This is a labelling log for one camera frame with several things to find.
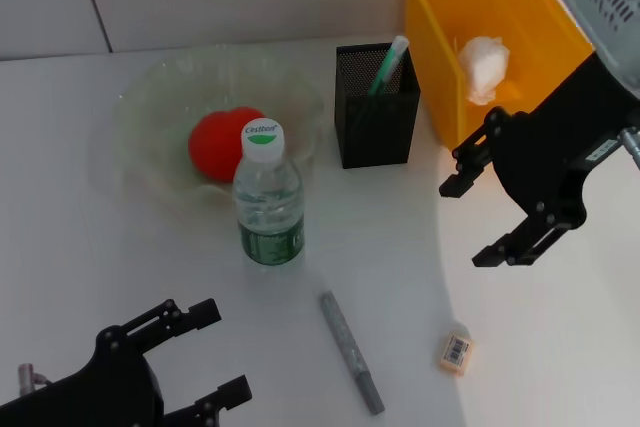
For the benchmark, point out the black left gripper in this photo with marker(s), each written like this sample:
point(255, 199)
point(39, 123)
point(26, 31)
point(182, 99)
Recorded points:
point(100, 392)

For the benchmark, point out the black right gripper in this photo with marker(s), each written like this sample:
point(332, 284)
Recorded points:
point(550, 157)

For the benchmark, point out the grey marker pen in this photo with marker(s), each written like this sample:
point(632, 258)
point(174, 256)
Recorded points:
point(350, 342)

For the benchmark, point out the small beige eraser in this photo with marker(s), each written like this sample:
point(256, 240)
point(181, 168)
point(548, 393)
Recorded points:
point(456, 353)

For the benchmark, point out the clear water bottle green label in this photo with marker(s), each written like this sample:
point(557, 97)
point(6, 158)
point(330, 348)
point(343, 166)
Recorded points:
point(270, 207)

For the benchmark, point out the white paper ball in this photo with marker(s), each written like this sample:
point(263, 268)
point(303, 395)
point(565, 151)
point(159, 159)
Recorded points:
point(482, 64)

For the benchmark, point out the green and white pen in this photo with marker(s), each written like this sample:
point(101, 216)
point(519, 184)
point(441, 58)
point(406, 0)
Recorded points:
point(390, 64)

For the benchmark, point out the red-orange fruit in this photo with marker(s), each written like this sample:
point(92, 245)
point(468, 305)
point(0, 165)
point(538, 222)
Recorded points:
point(215, 147)

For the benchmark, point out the black mesh pen holder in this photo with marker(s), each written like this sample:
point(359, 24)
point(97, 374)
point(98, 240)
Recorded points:
point(375, 137)

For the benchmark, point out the wavy clear glass fruit bowl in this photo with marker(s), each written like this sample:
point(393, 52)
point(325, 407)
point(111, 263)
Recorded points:
point(150, 97)

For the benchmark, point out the yellow plastic bin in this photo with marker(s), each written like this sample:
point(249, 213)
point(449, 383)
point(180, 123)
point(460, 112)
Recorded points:
point(440, 77)

